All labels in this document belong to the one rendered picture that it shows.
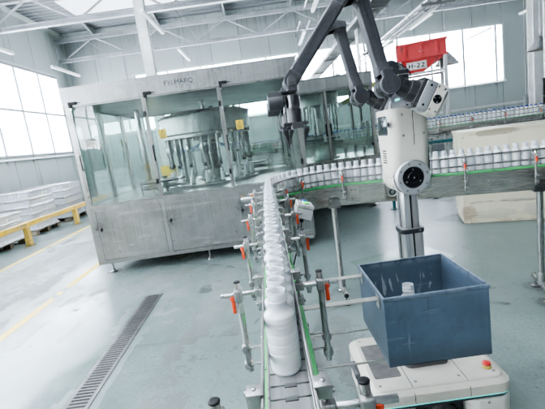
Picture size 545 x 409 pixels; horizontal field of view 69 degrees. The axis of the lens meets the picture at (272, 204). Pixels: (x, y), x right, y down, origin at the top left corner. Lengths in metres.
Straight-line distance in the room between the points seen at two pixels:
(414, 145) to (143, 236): 4.03
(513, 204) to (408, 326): 4.60
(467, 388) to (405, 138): 1.15
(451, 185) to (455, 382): 1.61
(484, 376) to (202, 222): 3.74
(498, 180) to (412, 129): 1.57
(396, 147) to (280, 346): 1.24
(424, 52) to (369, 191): 5.38
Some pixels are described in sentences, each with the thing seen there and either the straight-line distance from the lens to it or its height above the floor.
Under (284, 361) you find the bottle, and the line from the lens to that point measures 0.79.
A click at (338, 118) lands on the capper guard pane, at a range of 6.93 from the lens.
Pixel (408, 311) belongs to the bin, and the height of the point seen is 0.90.
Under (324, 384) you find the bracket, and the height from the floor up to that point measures 1.12.
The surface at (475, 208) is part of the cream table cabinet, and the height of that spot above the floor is 0.19.
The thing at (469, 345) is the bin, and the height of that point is 0.77.
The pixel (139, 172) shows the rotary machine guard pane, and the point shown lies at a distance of 5.17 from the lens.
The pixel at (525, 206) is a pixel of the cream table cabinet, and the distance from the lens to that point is 5.80.
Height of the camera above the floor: 1.45
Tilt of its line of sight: 10 degrees down
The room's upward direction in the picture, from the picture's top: 8 degrees counter-clockwise
